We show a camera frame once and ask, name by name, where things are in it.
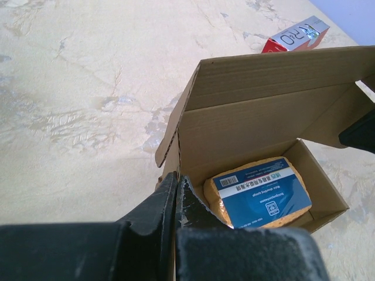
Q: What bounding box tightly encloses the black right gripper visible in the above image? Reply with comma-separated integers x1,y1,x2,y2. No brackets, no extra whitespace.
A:
339,110,375,153

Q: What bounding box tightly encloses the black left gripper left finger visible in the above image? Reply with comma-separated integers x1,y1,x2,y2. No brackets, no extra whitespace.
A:
1,172,178,280

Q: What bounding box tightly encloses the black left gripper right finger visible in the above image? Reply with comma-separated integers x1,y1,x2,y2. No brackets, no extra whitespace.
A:
176,176,330,280

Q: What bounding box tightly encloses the orange sponge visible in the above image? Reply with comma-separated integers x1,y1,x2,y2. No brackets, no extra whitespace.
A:
203,156,312,228

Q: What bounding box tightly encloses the brown cardboard paper box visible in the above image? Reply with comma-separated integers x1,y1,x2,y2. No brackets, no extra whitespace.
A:
155,46,374,235

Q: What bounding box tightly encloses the red silver toothpaste box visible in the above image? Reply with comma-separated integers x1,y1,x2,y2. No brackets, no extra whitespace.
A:
262,16,330,53

